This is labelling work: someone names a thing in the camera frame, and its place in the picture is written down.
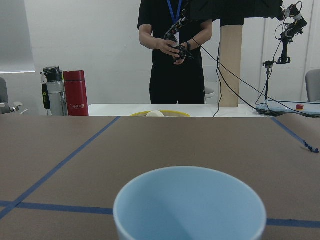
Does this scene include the light blue plastic cup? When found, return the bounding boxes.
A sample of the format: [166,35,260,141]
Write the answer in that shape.
[113,166,267,240]

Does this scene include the yellow rimmed bowl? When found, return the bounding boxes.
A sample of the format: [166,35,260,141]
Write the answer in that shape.
[130,110,190,117]

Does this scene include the person in black clothes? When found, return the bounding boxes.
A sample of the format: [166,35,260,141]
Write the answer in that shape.
[137,0,213,104]

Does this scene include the red thermos bottle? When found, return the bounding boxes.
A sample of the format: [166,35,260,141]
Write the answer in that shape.
[63,70,89,116]

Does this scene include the teach pendant with red button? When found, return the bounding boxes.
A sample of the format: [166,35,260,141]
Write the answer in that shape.
[256,100,320,118]

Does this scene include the clear bottle black lid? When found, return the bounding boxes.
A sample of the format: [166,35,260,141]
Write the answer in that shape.
[40,66,68,116]

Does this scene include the wooden post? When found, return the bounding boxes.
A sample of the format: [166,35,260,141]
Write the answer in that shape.
[219,18,244,108]

